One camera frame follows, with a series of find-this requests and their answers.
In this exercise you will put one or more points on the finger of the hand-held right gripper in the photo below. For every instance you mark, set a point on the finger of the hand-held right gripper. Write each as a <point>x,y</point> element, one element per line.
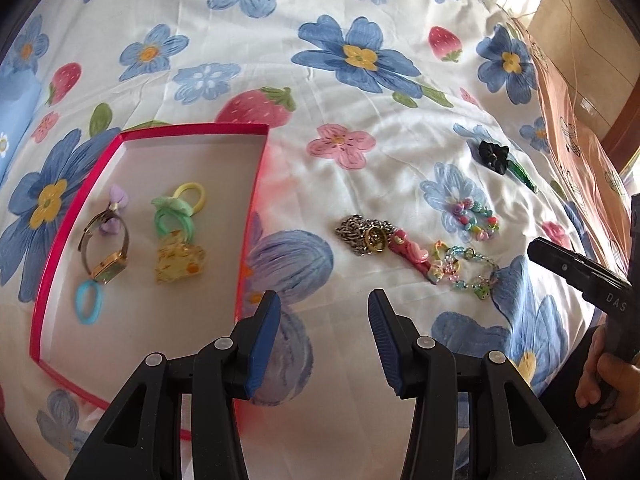
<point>557,260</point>

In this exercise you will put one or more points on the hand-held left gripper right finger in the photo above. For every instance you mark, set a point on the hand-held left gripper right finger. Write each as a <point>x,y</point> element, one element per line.
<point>385,340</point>

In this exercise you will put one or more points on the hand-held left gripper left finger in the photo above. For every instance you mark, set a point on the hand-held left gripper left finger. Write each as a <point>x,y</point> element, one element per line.
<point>262,345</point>

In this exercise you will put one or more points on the yellow claw hair clip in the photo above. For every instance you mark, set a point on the yellow claw hair clip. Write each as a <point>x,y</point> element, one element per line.
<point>175,260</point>

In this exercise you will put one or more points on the gold wristwatch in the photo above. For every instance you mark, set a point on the gold wristwatch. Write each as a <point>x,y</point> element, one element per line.
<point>107,268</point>

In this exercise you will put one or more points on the red shallow box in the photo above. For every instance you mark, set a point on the red shallow box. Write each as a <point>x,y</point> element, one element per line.
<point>175,160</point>

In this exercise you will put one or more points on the purple bow hair clip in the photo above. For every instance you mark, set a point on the purple bow hair clip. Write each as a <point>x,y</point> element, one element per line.
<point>116,195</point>

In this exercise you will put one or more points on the person's right forearm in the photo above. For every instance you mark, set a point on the person's right forearm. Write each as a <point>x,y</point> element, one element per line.
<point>617,435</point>

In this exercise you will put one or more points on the person's right hand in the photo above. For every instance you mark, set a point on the person's right hand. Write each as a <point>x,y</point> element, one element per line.
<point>595,375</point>

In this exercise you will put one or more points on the green hair clip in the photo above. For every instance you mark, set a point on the green hair clip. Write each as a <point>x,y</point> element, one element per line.
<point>525,176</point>

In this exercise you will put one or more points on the pink charm hair clip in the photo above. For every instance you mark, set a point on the pink charm hair clip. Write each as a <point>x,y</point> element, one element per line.
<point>402,248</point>

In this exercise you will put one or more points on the black scrunchie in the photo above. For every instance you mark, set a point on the black scrunchie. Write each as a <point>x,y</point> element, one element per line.
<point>492,158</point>

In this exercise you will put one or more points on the brown wooden furniture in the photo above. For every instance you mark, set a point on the brown wooden furniture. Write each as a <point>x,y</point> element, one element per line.
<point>625,135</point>

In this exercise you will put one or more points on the pink printed cloth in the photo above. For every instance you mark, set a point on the pink printed cloth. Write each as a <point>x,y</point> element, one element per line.
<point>565,110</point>

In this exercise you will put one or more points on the blue floral blanket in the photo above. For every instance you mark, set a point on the blue floral blanket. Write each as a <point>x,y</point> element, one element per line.
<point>300,160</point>

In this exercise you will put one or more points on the light blue flowered pillow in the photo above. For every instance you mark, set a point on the light blue flowered pillow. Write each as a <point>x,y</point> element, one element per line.
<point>15,110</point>

